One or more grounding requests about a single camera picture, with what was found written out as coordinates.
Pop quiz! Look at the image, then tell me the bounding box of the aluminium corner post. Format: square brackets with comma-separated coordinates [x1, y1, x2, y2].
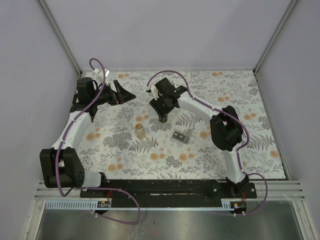
[253, 0, 300, 76]
[36, 0, 83, 76]

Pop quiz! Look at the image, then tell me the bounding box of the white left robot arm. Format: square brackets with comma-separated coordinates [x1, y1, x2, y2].
[39, 77, 136, 198]

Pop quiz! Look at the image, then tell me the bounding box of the aluminium frame rail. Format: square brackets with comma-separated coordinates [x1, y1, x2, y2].
[34, 179, 83, 200]

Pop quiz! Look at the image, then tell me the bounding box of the floral table mat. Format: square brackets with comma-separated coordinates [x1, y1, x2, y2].
[77, 70, 286, 180]

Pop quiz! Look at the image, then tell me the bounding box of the white cable duct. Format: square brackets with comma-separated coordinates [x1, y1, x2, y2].
[45, 198, 235, 211]

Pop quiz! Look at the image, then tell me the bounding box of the right aluminium corner post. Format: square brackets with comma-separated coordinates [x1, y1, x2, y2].
[253, 0, 300, 76]

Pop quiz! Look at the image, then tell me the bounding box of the left aluminium corner post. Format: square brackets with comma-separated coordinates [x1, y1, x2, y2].
[36, 0, 83, 76]

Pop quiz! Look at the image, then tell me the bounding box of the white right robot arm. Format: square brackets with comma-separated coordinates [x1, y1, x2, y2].
[146, 78, 249, 198]

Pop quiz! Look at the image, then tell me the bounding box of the clear pill bottle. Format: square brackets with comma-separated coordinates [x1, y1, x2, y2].
[134, 123, 146, 140]

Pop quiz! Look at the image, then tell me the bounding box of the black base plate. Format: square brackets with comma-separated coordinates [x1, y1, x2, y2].
[80, 179, 257, 202]

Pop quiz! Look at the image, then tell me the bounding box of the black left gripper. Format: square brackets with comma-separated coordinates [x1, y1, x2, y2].
[91, 80, 136, 106]

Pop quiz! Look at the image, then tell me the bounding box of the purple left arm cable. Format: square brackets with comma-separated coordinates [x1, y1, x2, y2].
[56, 58, 142, 225]

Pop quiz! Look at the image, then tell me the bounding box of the grey weekly pill organizer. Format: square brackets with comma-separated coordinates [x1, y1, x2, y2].
[172, 128, 193, 144]

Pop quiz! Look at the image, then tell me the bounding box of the green pill bottle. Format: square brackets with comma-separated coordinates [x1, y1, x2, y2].
[158, 114, 168, 123]

